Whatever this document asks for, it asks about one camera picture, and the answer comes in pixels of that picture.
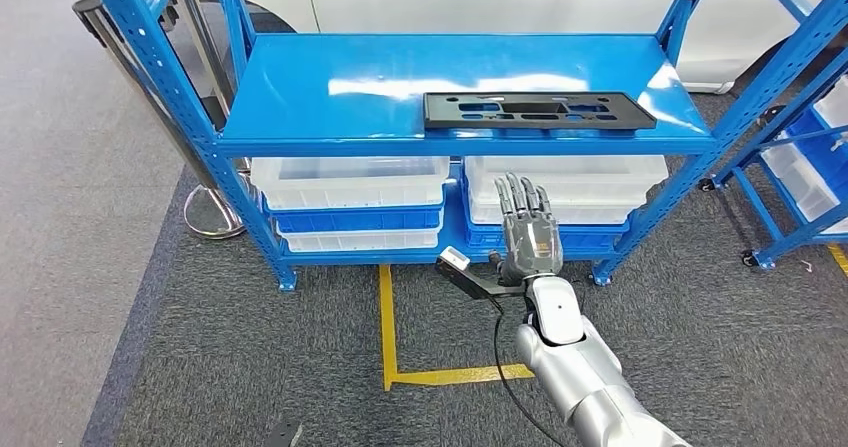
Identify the white car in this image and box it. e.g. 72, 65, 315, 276
74, 0, 848, 94

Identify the blue metal shelf rack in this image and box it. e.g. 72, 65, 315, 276
79, 0, 848, 293

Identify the blue rack on casters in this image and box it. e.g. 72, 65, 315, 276
698, 53, 848, 272

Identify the white plastic bin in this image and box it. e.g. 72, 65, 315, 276
813, 76, 848, 131
760, 140, 848, 233

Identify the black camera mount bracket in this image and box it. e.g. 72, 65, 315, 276
435, 258, 531, 301

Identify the black plastic frame part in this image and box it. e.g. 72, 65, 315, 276
422, 91, 658, 133

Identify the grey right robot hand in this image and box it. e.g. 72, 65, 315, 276
488, 172, 566, 288

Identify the black robot foot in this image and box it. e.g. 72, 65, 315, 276
264, 418, 305, 447

